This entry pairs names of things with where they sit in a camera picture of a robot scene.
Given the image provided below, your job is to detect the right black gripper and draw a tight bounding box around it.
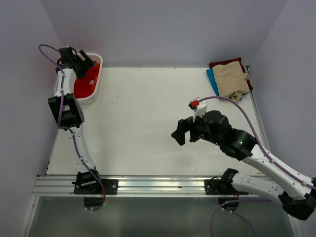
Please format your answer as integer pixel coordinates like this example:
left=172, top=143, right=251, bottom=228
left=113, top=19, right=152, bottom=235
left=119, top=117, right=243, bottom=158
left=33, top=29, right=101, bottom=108
left=171, top=109, right=222, bottom=146

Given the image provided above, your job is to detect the red t shirt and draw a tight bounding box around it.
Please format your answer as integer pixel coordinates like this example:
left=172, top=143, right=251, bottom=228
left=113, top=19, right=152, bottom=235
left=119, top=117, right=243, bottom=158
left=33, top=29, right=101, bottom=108
left=74, top=63, right=100, bottom=99

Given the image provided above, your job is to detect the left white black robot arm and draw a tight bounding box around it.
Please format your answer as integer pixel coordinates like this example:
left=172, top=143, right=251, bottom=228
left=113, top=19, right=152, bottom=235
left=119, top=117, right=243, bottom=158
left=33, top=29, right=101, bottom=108
left=48, top=47, right=105, bottom=195

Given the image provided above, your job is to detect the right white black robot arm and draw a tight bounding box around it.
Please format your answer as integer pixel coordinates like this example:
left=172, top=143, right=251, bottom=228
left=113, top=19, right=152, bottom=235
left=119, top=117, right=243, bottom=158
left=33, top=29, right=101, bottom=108
left=171, top=111, right=316, bottom=220

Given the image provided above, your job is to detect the white plastic basket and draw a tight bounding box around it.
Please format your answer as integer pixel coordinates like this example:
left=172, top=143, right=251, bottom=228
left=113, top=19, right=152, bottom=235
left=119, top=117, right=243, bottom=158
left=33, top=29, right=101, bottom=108
left=48, top=47, right=103, bottom=107

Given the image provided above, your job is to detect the blue folded t shirt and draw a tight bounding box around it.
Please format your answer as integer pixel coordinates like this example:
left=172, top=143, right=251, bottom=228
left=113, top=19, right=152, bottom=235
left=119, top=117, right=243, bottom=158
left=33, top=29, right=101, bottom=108
left=206, top=69, right=220, bottom=96

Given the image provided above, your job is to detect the beige folded t shirt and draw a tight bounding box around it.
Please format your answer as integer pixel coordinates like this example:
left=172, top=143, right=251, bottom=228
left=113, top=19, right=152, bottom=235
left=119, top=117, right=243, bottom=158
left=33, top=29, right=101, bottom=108
left=212, top=61, right=250, bottom=102

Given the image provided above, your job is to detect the maroon folded t shirt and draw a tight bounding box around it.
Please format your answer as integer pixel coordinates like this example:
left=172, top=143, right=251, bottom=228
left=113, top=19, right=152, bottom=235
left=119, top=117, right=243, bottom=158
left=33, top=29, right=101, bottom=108
left=209, top=57, right=253, bottom=91

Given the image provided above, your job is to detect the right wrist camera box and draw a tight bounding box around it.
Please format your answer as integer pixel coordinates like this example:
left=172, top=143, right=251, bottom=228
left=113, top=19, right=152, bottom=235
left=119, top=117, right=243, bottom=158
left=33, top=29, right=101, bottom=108
left=189, top=97, right=207, bottom=122

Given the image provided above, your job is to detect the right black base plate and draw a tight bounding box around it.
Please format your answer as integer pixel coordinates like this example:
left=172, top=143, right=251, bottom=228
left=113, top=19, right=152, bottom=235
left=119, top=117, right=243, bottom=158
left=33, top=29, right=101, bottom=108
left=204, top=177, right=249, bottom=196

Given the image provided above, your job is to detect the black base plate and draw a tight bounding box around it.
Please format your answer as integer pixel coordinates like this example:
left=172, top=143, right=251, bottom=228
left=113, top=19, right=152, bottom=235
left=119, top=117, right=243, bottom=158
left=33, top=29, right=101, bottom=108
left=204, top=177, right=249, bottom=196
left=72, top=179, right=118, bottom=195

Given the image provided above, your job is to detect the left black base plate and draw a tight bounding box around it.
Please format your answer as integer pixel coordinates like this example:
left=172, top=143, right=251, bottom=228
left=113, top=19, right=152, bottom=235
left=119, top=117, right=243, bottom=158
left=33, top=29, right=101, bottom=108
left=72, top=179, right=118, bottom=195

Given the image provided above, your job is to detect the aluminium mounting rail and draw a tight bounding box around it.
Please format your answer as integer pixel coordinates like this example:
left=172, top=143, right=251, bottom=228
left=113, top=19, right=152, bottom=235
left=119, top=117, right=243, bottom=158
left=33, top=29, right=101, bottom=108
left=31, top=175, right=272, bottom=198

